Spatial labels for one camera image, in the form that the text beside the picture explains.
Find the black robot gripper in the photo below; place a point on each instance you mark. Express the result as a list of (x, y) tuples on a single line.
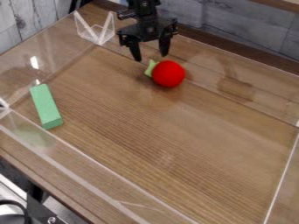
[(150, 27)]

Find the red strawberry toy fruit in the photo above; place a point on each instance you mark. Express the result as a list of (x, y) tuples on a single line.
[(167, 73)]

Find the green rectangular block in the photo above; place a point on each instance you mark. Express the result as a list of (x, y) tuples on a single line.
[(46, 106)]

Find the clear acrylic tray wall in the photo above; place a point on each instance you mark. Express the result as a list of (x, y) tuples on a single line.
[(201, 154)]

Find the black metal bracket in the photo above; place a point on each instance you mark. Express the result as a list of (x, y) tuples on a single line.
[(40, 215)]

